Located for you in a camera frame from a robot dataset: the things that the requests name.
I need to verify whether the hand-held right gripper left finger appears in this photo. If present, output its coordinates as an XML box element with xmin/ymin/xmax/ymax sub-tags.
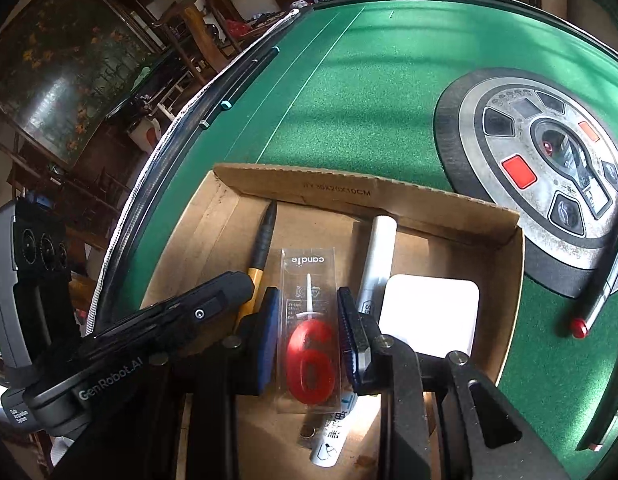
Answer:
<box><xmin>54</xmin><ymin>287</ymin><xmax>282</xmax><ymax>480</ymax></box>

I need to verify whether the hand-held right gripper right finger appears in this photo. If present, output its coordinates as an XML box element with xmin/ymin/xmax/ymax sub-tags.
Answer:
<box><xmin>336</xmin><ymin>286</ymin><xmax>570</xmax><ymax>480</ymax></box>

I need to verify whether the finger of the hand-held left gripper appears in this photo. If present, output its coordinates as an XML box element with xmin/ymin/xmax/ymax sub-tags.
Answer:
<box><xmin>81</xmin><ymin>270</ymin><xmax>256</xmax><ymax>361</ymax></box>

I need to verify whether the clear packet red number candle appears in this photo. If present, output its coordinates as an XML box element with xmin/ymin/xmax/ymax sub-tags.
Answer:
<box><xmin>278</xmin><ymin>246</ymin><xmax>360</xmax><ymax>416</ymax></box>

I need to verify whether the cardboard box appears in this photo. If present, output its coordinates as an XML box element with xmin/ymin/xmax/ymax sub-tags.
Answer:
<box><xmin>139</xmin><ymin>162</ymin><xmax>526</xmax><ymax>480</ymax></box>

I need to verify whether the black and yellow pen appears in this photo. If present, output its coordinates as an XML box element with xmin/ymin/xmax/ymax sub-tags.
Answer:
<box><xmin>234</xmin><ymin>200</ymin><xmax>279</xmax><ymax>331</ymax></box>

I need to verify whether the white square card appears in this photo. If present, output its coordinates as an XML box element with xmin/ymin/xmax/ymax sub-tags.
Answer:
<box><xmin>376</xmin><ymin>274</ymin><xmax>481</xmax><ymax>358</ymax></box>

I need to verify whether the white marker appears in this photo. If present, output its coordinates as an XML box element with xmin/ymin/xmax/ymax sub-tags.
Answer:
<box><xmin>309</xmin><ymin>215</ymin><xmax>399</xmax><ymax>468</ymax></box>

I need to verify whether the white and red container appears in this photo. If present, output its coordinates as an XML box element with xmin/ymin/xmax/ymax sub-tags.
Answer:
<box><xmin>128</xmin><ymin>115</ymin><xmax>162</xmax><ymax>152</ymax></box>

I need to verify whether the dark floral painting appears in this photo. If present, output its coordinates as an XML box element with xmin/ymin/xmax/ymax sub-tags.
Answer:
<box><xmin>0</xmin><ymin>0</ymin><xmax>162</xmax><ymax>168</ymax></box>

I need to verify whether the round table control panel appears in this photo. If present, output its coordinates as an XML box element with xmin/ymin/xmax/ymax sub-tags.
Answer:
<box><xmin>433</xmin><ymin>67</ymin><xmax>618</xmax><ymax>300</ymax></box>

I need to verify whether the grey pen with red tip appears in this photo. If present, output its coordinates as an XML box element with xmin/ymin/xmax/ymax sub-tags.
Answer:
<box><xmin>569</xmin><ymin>210</ymin><xmax>618</xmax><ymax>339</ymax></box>

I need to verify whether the wooden chair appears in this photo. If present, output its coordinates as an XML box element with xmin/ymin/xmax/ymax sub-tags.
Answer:
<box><xmin>154</xmin><ymin>0</ymin><xmax>240</xmax><ymax>81</ymax></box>

